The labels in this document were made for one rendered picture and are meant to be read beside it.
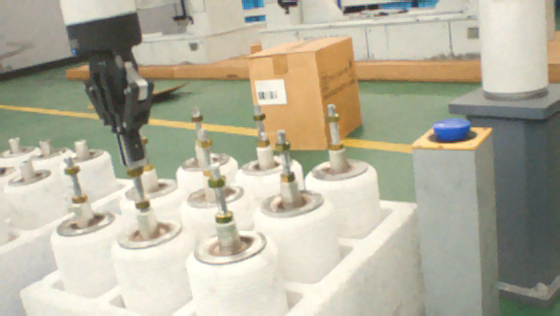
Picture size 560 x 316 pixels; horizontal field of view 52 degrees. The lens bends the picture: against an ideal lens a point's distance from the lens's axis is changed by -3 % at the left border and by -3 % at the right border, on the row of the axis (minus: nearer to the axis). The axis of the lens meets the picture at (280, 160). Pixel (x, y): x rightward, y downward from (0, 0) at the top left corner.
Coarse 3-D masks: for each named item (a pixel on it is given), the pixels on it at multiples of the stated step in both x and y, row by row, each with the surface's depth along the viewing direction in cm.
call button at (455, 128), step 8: (440, 120) 65; (448, 120) 64; (456, 120) 64; (464, 120) 64; (440, 128) 62; (448, 128) 62; (456, 128) 62; (464, 128) 62; (440, 136) 63; (448, 136) 62; (456, 136) 62; (464, 136) 63
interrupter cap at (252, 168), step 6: (252, 162) 88; (258, 162) 87; (276, 162) 87; (246, 168) 85; (252, 168) 85; (258, 168) 85; (270, 168) 84; (276, 168) 83; (282, 168) 82; (246, 174) 83; (252, 174) 82; (258, 174) 82; (264, 174) 82; (270, 174) 82
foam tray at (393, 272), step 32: (384, 224) 77; (416, 224) 82; (352, 256) 70; (384, 256) 73; (416, 256) 82; (32, 288) 74; (64, 288) 77; (288, 288) 65; (320, 288) 64; (352, 288) 66; (384, 288) 74; (416, 288) 83
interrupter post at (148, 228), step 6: (138, 210) 67; (150, 210) 66; (138, 216) 66; (144, 216) 65; (150, 216) 66; (138, 222) 66; (144, 222) 66; (150, 222) 66; (156, 222) 67; (144, 228) 66; (150, 228) 66; (156, 228) 67; (144, 234) 66; (150, 234) 66; (156, 234) 67
